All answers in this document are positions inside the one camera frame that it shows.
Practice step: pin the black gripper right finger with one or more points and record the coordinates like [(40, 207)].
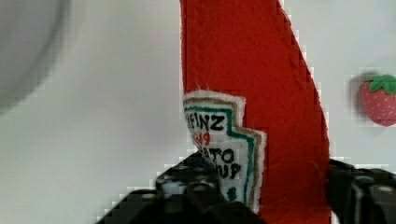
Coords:
[(360, 195)]

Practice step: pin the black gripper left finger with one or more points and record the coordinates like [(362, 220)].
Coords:
[(187, 193)]

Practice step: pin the red plush ketchup bottle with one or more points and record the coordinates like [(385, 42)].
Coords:
[(253, 110)]

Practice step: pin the large pink strawberry toy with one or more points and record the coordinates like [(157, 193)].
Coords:
[(379, 99)]

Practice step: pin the lilac round plate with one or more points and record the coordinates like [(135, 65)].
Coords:
[(31, 32)]

